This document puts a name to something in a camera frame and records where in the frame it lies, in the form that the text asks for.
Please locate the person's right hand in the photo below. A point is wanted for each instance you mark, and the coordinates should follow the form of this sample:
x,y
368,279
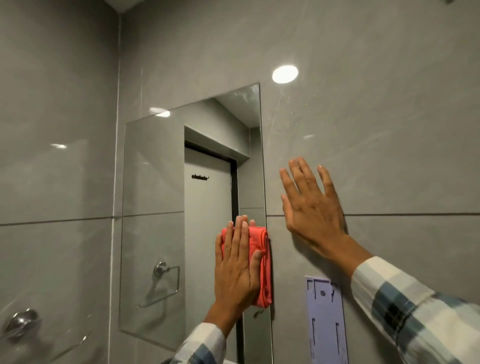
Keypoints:
x,y
313,213

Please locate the person's left hand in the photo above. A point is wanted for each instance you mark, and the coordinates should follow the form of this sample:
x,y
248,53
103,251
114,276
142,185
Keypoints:
x,y
234,279

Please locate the person's right thumb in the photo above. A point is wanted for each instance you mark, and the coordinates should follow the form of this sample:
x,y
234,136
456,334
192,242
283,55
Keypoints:
x,y
288,213

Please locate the person's left middle finger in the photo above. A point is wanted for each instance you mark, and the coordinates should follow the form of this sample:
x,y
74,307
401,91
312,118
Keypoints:
x,y
237,238

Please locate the person's right little finger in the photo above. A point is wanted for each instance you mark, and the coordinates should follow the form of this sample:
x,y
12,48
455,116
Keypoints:
x,y
326,182

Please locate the person's left thumb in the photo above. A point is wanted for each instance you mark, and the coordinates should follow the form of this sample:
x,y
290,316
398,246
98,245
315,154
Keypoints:
x,y
255,264

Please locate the person's left little finger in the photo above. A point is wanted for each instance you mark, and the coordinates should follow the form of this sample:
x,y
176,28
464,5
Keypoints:
x,y
219,249

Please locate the person's right middle finger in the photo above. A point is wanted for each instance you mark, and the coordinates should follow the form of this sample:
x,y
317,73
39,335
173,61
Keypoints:
x,y
299,178

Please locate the red microfibre cloth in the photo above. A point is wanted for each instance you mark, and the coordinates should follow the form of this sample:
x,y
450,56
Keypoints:
x,y
263,262

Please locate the person's right forearm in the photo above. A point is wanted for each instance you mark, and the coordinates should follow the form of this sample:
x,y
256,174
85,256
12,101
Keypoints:
x,y
405,303

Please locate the person's left forearm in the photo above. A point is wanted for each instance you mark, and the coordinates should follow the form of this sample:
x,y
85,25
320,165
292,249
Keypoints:
x,y
204,343

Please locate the frameless wall mirror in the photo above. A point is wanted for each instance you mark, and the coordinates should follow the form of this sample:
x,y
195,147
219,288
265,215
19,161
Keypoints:
x,y
157,210

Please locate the purple plastic wall bracket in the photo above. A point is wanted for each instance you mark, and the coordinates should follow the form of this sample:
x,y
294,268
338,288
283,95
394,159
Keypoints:
x,y
326,326

